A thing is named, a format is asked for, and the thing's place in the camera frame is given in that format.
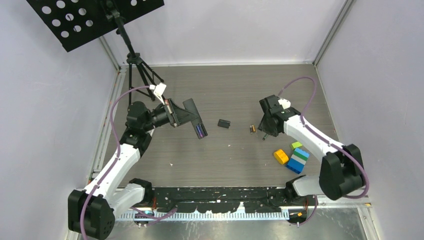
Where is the black remote battery cover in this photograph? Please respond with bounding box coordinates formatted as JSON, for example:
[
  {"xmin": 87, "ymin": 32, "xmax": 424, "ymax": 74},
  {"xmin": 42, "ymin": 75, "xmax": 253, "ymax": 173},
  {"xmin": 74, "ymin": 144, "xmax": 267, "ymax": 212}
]
[{"xmin": 217, "ymin": 119, "xmax": 231, "ymax": 129}]

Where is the blue purple battery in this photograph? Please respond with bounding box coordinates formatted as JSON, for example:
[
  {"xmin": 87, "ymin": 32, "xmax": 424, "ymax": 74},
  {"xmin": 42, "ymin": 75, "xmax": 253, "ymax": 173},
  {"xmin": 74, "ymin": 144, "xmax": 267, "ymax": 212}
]
[{"xmin": 196, "ymin": 125, "xmax": 204, "ymax": 139}]

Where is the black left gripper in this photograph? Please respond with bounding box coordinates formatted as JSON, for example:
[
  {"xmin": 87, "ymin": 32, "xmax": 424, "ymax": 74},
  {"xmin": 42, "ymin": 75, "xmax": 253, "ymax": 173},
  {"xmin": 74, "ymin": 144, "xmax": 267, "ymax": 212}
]
[{"xmin": 142, "ymin": 98, "xmax": 198, "ymax": 132}]

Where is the lime green toy brick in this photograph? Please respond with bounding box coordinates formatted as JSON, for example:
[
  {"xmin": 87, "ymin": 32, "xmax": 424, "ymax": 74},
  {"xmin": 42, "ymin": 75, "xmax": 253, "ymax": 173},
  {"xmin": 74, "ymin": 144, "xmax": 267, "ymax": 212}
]
[{"xmin": 290, "ymin": 141, "xmax": 303, "ymax": 150}]

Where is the yellow toy brick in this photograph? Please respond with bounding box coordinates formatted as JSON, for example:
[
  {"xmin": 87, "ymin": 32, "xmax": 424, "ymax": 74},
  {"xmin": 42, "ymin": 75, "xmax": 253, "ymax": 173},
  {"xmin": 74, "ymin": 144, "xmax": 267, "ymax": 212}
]
[{"xmin": 273, "ymin": 149, "xmax": 289, "ymax": 165}]

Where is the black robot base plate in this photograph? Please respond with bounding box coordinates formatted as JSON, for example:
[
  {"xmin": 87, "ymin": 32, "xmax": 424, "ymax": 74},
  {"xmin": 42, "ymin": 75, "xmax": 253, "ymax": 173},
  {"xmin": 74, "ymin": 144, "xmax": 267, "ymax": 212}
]
[{"xmin": 135, "ymin": 186, "xmax": 315, "ymax": 214}]

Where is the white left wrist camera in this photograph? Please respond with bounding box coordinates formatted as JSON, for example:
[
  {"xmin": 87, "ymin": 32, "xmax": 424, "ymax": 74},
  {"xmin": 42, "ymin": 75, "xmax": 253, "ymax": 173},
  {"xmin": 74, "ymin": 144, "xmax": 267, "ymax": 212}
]
[{"xmin": 149, "ymin": 82, "xmax": 167, "ymax": 105}]

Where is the blue green white brick stack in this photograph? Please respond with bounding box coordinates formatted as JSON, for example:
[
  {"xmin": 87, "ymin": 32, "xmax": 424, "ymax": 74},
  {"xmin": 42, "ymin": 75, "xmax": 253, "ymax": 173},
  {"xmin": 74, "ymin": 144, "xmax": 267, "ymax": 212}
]
[{"xmin": 286, "ymin": 148, "xmax": 310, "ymax": 174}]

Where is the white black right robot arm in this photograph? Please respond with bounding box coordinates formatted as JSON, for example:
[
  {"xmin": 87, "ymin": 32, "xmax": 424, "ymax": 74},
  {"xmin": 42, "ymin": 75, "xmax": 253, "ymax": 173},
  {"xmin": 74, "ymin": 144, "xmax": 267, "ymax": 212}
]
[{"xmin": 258, "ymin": 95, "xmax": 370, "ymax": 205}]

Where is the black music stand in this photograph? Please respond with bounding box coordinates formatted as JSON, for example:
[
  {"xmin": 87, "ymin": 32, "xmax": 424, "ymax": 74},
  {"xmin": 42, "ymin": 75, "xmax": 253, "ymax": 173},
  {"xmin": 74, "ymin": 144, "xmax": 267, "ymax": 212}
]
[{"xmin": 28, "ymin": 0, "xmax": 165, "ymax": 84}]

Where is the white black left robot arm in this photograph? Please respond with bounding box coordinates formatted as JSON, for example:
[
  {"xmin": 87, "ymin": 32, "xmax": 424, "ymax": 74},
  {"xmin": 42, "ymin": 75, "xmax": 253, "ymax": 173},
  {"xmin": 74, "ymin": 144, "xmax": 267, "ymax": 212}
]
[{"xmin": 67, "ymin": 98, "xmax": 208, "ymax": 240}]

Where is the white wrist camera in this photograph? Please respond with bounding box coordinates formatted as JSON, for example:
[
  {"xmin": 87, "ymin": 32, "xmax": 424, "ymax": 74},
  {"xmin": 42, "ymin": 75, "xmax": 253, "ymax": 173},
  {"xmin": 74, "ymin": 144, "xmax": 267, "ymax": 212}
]
[
  {"xmin": 277, "ymin": 97, "xmax": 291, "ymax": 110},
  {"xmin": 149, "ymin": 82, "xmax": 167, "ymax": 105}
]

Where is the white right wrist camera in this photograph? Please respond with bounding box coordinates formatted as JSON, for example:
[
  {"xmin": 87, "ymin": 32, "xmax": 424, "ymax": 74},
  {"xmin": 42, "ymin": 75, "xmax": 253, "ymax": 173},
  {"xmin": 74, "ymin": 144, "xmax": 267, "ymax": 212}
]
[{"xmin": 277, "ymin": 97, "xmax": 291, "ymax": 110}]

